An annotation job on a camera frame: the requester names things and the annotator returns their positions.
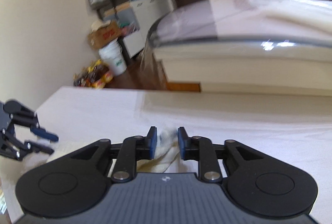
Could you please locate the cream terry towel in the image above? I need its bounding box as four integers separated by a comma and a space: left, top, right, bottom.
46, 127, 194, 175

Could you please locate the yellow snack bags pile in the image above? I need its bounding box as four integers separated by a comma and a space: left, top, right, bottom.
73, 60, 114, 89

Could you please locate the white plastic bucket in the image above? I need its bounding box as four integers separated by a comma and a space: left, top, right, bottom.
99, 39, 127, 76

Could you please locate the cardboard box with red print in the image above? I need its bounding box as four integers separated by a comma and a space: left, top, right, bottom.
88, 20, 122, 49

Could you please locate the straw hat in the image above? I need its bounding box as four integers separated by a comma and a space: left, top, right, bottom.
91, 20, 111, 33

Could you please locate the cream dining table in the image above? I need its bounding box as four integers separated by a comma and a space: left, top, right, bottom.
141, 0, 331, 96

